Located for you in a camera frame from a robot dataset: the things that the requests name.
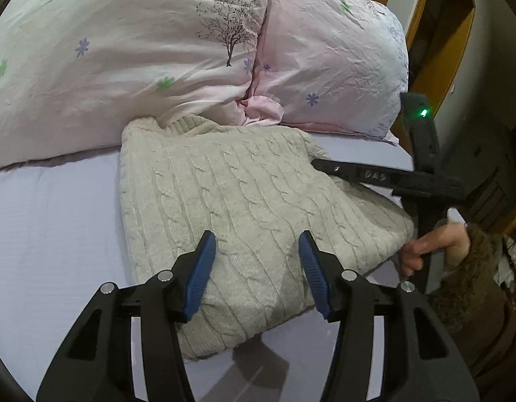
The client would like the pile of white papers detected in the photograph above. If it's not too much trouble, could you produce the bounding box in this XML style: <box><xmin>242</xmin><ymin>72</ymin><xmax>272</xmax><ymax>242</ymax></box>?
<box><xmin>494</xmin><ymin>218</ymin><xmax>516</xmax><ymax>302</ymax></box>

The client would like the person's right forearm brown sleeve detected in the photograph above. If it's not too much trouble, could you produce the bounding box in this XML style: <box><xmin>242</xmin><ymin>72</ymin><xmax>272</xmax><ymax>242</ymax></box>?
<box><xmin>427</xmin><ymin>223</ymin><xmax>516</xmax><ymax>391</ymax></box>

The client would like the large pink floral tree-print pillow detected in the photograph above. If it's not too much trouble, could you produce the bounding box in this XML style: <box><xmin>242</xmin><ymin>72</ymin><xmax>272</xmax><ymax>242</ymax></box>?
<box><xmin>0</xmin><ymin>0</ymin><xmax>272</xmax><ymax>173</ymax></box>

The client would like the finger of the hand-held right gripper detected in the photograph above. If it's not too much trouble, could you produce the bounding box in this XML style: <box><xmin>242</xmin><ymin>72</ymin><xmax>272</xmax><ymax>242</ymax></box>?
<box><xmin>310</xmin><ymin>158</ymin><xmax>362</xmax><ymax>185</ymax></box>

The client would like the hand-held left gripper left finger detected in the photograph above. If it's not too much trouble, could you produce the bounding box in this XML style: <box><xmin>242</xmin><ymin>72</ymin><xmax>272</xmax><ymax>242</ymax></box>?
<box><xmin>36</xmin><ymin>230</ymin><xmax>218</xmax><ymax>402</ymax></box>

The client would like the small pink floral pillow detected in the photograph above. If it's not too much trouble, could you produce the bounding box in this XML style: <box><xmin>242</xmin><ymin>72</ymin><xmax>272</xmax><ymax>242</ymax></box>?
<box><xmin>240</xmin><ymin>0</ymin><xmax>410</xmax><ymax>145</ymax></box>

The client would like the person's right hand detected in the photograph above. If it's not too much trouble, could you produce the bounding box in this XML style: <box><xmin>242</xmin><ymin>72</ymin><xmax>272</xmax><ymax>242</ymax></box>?
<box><xmin>397</xmin><ymin>221</ymin><xmax>471</xmax><ymax>278</ymax></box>

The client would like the beige cable knit sweater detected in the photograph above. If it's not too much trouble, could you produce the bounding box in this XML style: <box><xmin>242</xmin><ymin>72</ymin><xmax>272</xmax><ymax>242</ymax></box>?
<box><xmin>118</xmin><ymin>113</ymin><xmax>416</xmax><ymax>361</ymax></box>

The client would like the orange wooden headboard frame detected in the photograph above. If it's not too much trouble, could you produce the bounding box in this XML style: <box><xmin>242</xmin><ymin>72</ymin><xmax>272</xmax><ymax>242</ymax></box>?
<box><xmin>351</xmin><ymin>0</ymin><xmax>476</xmax><ymax>112</ymax></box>

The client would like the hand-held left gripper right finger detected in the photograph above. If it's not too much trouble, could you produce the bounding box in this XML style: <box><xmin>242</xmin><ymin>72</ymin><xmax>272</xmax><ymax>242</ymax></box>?
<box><xmin>297</xmin><ymin>230</ymin><xmax>481</xmax><ymax>402</ymax></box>

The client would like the dark wooden cabinet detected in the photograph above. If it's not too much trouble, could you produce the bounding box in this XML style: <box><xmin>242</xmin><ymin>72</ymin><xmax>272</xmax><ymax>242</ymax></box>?
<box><xmin>444</xmin><ymin>132</ymin><xmax>516</xmax><ymax>239</ymax></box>

